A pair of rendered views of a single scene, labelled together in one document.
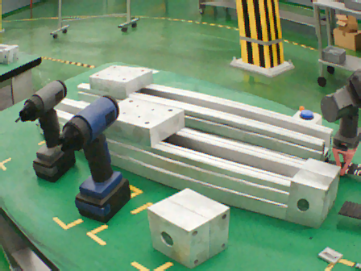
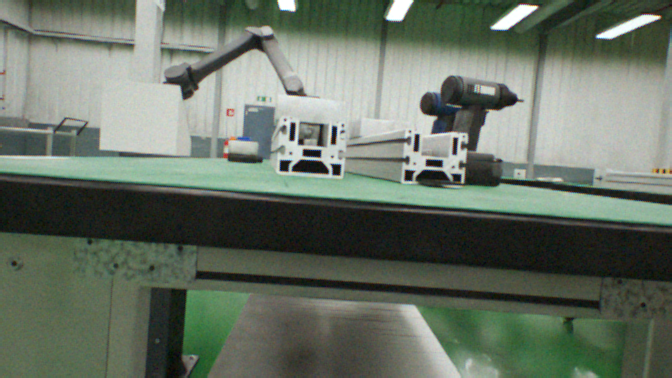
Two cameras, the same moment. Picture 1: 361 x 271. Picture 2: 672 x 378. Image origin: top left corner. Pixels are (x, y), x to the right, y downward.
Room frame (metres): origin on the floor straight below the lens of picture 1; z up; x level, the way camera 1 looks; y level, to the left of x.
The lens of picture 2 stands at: (1.88, 0.77, 0.81)
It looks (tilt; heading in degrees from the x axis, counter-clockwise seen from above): 3 degrees down; 222
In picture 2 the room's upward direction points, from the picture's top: 5 degrees clockwise
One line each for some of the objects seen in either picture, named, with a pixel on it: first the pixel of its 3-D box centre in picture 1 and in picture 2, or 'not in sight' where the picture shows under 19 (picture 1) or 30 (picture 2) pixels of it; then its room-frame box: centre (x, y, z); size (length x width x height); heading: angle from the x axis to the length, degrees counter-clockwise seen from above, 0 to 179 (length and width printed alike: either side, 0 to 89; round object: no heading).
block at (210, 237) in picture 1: (194, 227); not in sight; (0.66, -0.01, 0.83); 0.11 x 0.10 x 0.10; 131
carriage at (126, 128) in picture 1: (139, 125); (376, 136); (1.00, 0.09, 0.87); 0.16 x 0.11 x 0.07; 51
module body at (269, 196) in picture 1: (141, 146); (374, 157); (1.00, 0.09, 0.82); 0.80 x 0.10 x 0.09; 51
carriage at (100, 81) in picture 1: (119, 83); (306, 122); (1.30, 0.16, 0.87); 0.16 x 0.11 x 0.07; 51
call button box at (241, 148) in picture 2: (305, 127); (246, 151); (1.06, -0.33, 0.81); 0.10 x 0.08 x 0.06; 141
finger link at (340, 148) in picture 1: (345, 155); not in sight; (0.84, -0.38, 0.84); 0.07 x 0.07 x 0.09; 51
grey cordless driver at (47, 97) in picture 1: (42, 135); (482, 133); (0.95, 0.33, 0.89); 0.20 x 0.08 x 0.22; 155
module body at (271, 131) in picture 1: (192, 116); (295, 150); (1.14, -0.03, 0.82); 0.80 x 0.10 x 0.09; 51
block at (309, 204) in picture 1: (316, 190); not in sight; (0.73, -0.27, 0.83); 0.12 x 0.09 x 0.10; 141
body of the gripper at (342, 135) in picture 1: (348, 125); not in sight; (0.85, -0.39, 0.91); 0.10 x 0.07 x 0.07; 141
